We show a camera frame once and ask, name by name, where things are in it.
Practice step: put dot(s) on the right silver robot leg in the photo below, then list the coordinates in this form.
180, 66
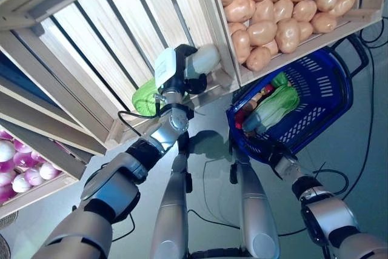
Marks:
257, 210

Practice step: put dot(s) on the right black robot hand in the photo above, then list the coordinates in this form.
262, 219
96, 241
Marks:
280, 154

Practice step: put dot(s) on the small red pepper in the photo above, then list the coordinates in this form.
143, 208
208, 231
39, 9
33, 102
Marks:
267, 89

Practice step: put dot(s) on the purple white onion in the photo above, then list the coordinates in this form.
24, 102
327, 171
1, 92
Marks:
22, 159
6, 177
4, 192
48, 170
6, 151
33, 175
21, 182

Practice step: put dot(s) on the black robot pelvis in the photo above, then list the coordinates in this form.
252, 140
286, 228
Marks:
218, 254

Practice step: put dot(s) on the small green bell pepper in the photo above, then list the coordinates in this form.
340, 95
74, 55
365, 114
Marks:
279, 79

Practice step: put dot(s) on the woven straw basket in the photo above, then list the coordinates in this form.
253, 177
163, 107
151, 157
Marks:
6, 219

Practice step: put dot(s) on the left silver robot leg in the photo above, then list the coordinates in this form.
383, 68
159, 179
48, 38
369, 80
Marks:
169, 219

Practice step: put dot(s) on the silver robot leg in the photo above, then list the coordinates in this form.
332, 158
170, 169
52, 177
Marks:
169, 219
257, 210

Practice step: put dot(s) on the blue plastic shopping basket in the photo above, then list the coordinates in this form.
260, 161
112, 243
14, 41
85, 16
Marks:
342, 95

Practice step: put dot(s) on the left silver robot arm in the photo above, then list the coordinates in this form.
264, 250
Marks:
112, 186

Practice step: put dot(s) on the left black robot foot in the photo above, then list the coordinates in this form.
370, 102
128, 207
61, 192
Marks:
182, 142

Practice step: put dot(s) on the green white napa cabbage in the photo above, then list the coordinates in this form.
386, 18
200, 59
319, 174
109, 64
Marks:
204, 59
276, 104

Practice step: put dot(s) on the wooden display shelf frame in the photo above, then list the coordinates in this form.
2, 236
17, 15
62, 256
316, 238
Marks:
45, 119

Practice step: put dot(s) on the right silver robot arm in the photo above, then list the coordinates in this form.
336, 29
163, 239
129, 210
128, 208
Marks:
330, 216

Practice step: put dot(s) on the red chili pepper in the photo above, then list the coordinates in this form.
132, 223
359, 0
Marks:
239, 119

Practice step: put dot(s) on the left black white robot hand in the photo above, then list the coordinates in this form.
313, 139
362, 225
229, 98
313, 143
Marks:
165, 66

